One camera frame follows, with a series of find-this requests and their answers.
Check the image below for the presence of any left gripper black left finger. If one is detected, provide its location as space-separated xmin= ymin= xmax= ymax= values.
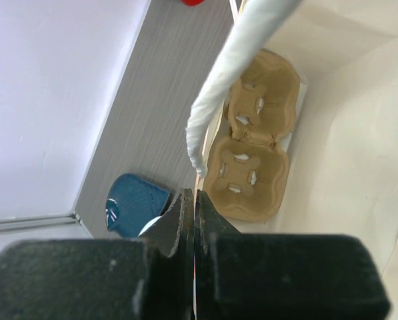
xmin=0 ymin=189 xmax=194 ymax=319

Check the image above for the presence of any red straw holder cup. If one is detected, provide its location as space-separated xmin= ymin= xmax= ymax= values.
xmin=181 ymin=0 xmax=204 ymax=7

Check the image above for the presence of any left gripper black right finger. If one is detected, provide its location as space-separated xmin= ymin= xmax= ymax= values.
xmin=195 ymin=191 xmax=391 ymax=319

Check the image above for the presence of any brown cardboard cup carrier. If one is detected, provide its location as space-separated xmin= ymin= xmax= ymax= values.
xmin=203 ymin=50 xmax=300 ymax=222

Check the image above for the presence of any brown paper bag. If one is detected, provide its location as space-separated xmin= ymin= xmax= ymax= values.
xmin=185 ymin=0 xmax=398 ymax=301

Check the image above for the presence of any white paper plate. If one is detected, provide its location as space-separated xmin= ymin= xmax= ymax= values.
xmin=138 ymin=216 xmax=161 ymax=236

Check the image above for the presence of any blue cloth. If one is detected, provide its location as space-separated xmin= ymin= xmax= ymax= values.
xmin=105 ymin=173 xmax=171 ymax=238

